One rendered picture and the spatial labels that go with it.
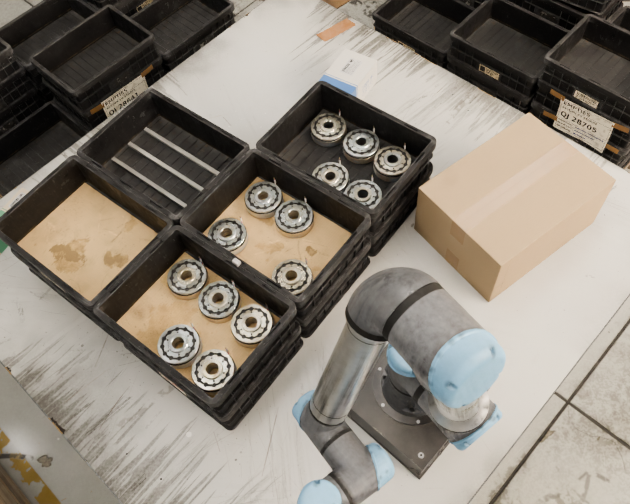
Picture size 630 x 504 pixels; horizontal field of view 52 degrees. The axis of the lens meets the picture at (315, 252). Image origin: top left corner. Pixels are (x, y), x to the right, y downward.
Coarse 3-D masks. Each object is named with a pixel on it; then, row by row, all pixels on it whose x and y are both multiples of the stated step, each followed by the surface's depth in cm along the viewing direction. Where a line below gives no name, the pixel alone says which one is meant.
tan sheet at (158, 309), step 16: (208, 272) 168; (160, 288) 167; (144, 304) 165; (160, 304) 165; (176, 304) 164; (192, 304) 164; (256, 304) 162; (128, 320) 163; (144, 320) 163; (160, 320) 162; (176, 320) 162; (192, 320) 162; (144, 336) 160; (208, 336) 159; (224, 336) 159; (240, 352) 156
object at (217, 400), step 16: (160, 240) 163; (192, 240) 162; (144, 256) 160; (224, 256) 159; (128, 272) 158; (240, 272) 156; (112, 288) 156; (272, 288) 153; (96, 304) 154; (288, 304) 151; (112, 320) 152; (288, 320) 150; (128, 336) 150; (272, 336) 147; (144, 352) 147; (256, 352) 145; (240, 368) 144; (192, 384) 143; (208, 400) 140
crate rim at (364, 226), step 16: (240, 160) 173; (272, 160) 173; (224, 176) 171; (304, 176) 169; (208, 192) 169; (320, 192) 167; (192, 208) 167; (352, 208) 163; (368, 224) 161; (208, 240) 163; (352, 240) 158; (336, 256) 156; (256, 272) 156; (320, 272) 154; (304, 304) 153
